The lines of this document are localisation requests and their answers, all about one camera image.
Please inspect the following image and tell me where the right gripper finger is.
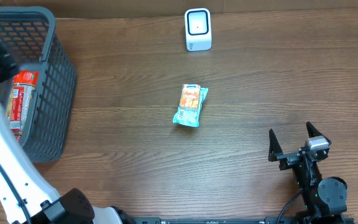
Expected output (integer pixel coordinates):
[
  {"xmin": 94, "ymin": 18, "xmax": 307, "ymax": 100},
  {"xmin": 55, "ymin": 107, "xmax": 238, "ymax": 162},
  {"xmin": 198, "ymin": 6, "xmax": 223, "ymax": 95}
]
[
  {"xmin": 306, "ymin": 121, "xmax": 332, "ymax": 145},
  {"xmin": 268, "ymin": 129, "xmax": 283, "ymax": 161}
]

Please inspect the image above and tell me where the teal snack packet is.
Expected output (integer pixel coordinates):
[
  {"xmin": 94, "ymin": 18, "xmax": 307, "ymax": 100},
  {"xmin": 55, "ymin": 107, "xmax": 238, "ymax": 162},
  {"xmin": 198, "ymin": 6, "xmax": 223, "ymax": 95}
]
[{"xmin": 173, "ymin": 87, "xmax": 209, "ymax": 128}]

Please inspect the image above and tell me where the small orange sachet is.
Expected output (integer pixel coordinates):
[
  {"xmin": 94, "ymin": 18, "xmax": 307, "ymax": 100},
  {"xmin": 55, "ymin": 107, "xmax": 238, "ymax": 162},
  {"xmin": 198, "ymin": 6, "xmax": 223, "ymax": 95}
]
[{"xmin": 179, "ymin": 84, "xmax": 201, "ymax": 110}]

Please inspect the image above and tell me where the orange pasta packet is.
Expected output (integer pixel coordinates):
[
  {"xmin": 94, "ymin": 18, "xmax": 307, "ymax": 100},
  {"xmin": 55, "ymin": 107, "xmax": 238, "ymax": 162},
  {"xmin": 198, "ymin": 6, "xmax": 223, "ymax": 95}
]
[{"xmin": 6, "ymin": 70, "xmax": 39, "ymax": 141}]

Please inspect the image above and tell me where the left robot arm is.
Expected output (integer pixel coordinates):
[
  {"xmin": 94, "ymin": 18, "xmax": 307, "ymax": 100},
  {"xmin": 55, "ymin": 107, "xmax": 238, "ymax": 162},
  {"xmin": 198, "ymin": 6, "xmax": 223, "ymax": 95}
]
[{"xmin": 0, "ymin": 45, "xmax": 134, "ymax": 224}]

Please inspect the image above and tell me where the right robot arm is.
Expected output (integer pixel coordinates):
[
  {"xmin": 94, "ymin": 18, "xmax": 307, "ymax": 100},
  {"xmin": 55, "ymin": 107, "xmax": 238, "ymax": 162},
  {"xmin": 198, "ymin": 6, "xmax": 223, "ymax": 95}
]
[{"xmin": 268, "ymin": 122, "xmax": 354, "ymax": 223}]

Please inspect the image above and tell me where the white barcode scanner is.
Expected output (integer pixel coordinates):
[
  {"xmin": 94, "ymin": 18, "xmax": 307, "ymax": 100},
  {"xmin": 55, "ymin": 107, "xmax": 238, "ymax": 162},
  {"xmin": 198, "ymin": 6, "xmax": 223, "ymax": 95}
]
[{"xmin": 184, "ymin": 8, "xmax": 212, "ymax": 52}]

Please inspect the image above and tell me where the grey plastic shopping basket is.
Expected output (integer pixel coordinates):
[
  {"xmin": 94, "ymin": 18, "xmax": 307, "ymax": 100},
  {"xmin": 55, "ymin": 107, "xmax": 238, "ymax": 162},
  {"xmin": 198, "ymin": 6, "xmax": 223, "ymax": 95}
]
[{"xmin": 0, "ymin": 6, "xmax": 76, "ymax": 162}]

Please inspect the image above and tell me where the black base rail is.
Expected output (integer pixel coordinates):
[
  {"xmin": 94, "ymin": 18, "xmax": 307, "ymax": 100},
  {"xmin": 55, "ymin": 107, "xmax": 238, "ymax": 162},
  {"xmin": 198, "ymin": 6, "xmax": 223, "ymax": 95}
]
[{"xmin": 129, "ymin": 216, "xmax": 356, "ymax": 224}]

